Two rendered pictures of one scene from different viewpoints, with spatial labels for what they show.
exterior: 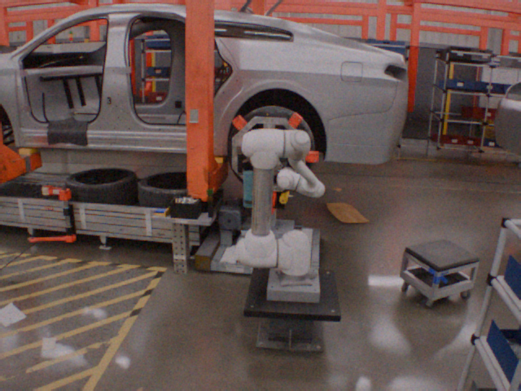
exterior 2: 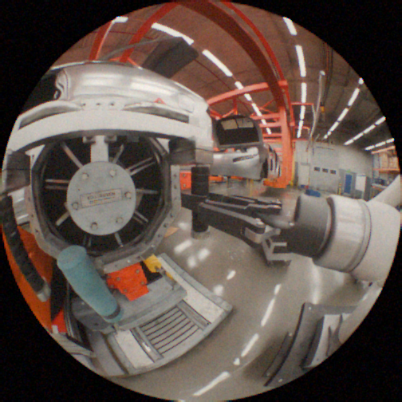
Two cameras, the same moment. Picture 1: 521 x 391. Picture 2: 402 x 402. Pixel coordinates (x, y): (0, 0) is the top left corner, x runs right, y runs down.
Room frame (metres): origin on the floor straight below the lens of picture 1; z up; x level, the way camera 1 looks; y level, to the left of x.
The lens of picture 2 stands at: (2.61, -0.01, 0.89)
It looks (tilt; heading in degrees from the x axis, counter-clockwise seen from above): 15 degrees down; 306
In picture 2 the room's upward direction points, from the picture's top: straight up
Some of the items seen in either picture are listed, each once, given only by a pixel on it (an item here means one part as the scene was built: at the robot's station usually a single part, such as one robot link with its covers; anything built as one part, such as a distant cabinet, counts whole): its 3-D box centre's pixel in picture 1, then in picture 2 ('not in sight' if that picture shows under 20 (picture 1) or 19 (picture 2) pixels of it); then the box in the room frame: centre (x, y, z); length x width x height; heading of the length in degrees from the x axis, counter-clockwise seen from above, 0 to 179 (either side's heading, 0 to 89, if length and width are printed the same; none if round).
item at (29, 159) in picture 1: (17, 155); not in sight; (3.54, 2.31, 0.69); 0.52 x 0.17 x 0.35; 173
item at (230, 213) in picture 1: (234, 219); (94, 300); (3.21, 0.21, 0.26); 0.42 x 0.18 x 0.35; 173
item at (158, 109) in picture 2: not in sight; (144, 113); (2.87, -0.14, 1.03); 0.19 x 0.18 x 0.11; 173
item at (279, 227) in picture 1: (269, 213); (130, 277); (3.17, -0.08, 0.32); 0.40 x 0.30 x 0.28; 83
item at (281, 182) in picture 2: not in sight; (276, 145); (2.67, -3.75, 1.75); 0.68 x 0.16 x 2.45; 173
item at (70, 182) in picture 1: (102, 188); not in sight; (3.54, 1.46, 0.39); 0.66 x 0.66 x 0.24
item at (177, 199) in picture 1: (186, 207); not in sight; (2.75, 0.52, 0.51); 0.20 x 0.14 x 0.13; 86
